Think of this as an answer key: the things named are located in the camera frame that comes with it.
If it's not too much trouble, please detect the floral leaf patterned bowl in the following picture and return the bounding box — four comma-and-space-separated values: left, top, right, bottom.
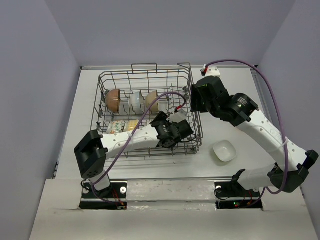
106, 120, 126, 134

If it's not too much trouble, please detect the white round bowl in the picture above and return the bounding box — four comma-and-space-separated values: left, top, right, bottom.
129, 91, 145, 114
145, 90, 159, 113

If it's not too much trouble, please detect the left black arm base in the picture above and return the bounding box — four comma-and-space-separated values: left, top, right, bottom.
79, 180, 128, 211

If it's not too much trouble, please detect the grey wire dish rack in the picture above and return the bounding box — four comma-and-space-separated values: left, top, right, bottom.
96, 61, 204, 160

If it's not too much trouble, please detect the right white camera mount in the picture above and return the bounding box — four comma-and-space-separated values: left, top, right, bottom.
200, 65, 221, 78

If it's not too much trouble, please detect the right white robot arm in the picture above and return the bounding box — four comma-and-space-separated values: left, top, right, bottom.
190, 76, 319, 196

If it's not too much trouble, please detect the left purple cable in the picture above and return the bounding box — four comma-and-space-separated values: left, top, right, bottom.
90, 91, 187, 208

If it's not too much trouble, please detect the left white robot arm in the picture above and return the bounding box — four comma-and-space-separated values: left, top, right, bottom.
74, 111, 194, 198

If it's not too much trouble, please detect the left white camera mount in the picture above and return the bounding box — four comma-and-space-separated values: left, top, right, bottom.
166, 107, 188, 123

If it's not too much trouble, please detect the brown wooden bowl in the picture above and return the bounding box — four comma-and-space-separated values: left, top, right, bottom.
105, 88, 121, 113

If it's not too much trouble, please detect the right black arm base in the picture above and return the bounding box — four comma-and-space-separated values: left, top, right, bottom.
213, 169, 263, 210

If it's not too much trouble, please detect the yellow sun patterned bowl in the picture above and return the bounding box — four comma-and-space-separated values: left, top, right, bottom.
124, 119, 139, 132

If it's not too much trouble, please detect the white square bowl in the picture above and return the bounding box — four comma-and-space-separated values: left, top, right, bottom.
213, 140, 238, 163

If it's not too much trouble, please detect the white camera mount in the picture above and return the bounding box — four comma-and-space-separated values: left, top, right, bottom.
166, 107, 188, 123
200, 65, 221, 78

